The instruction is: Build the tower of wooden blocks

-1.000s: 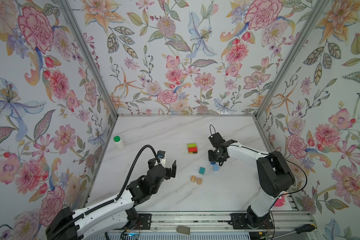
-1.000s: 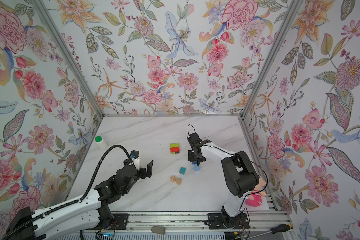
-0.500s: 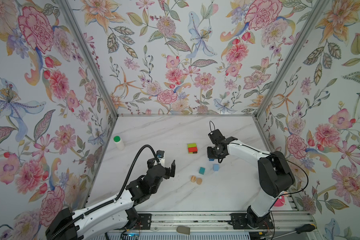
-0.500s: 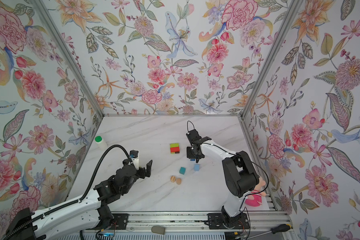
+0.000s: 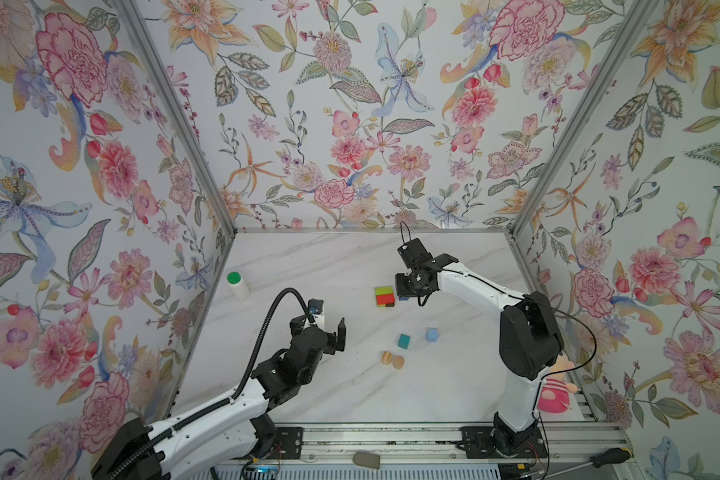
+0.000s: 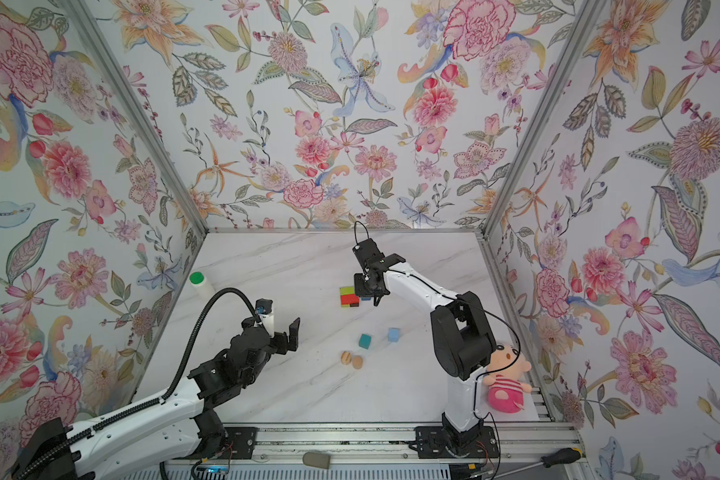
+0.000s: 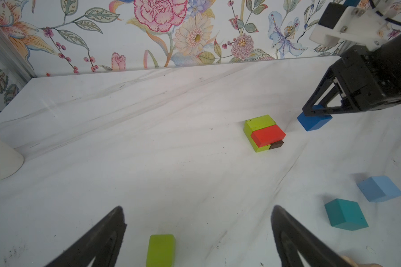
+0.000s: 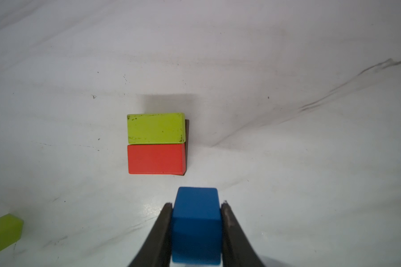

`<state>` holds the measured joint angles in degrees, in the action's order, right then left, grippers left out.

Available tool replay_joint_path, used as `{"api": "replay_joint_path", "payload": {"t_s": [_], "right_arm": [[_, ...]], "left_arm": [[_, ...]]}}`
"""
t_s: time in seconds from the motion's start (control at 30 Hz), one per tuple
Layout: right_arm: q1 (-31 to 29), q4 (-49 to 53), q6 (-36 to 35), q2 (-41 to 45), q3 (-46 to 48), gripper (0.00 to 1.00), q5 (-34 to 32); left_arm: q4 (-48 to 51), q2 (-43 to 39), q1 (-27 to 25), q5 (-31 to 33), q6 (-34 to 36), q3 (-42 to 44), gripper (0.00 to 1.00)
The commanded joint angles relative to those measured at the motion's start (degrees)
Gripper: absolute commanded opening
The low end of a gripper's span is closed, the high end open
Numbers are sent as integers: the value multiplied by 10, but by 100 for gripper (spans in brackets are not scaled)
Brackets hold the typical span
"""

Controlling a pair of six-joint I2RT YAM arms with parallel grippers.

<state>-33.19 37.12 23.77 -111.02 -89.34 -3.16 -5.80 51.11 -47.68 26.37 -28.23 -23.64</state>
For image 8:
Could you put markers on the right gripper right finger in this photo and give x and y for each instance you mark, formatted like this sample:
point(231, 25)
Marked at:
point(236, 249)

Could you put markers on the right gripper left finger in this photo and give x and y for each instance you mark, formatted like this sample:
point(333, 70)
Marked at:
point(157, 248)

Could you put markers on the dark blue cube block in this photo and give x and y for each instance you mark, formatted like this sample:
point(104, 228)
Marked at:
point(197, 227)

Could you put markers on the red rectangular block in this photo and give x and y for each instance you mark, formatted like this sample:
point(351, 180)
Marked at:
point(159, 159)

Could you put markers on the lime green long block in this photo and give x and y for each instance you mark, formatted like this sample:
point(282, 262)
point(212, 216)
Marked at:
point(157, 128)

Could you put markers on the dark brown wood block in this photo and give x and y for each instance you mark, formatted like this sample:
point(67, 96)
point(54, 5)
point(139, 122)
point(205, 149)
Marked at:
point(187, 133)

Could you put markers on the small lime green block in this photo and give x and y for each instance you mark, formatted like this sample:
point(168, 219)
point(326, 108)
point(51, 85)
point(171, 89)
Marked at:
point(10, 230)

